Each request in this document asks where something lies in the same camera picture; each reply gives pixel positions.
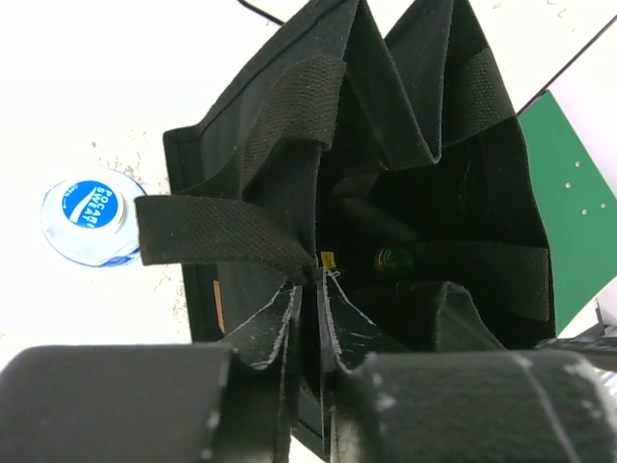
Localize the black canvas bag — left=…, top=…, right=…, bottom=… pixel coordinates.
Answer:
left=136, top=1, right=554, bottom=452

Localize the green board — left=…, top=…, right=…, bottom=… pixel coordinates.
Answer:
left=519, top=92, right=616, bottom=338

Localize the green glass bottle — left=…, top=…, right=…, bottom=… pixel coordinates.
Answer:
left=374, top=246, right=415, bottom=274

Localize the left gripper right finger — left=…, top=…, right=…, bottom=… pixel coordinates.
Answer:
left=317, top=277, right=408, bottom=462

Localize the whiteboard with red writing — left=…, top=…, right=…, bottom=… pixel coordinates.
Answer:
left=470, top=1, right=616, bottom=112

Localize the water bottle near bag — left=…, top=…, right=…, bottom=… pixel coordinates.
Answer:
left=40, top=169, right=146, bottom=268

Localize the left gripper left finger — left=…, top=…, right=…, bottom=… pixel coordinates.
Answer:
left=216, top=285, right=303, bottom=462

